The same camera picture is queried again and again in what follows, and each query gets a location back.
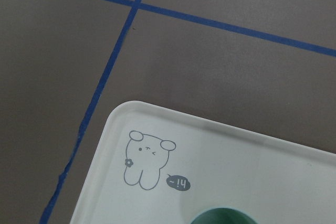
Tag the mint green cup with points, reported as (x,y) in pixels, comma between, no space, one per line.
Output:
(223,216)

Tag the cream rabbit tray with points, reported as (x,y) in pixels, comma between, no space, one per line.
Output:
(156,165)

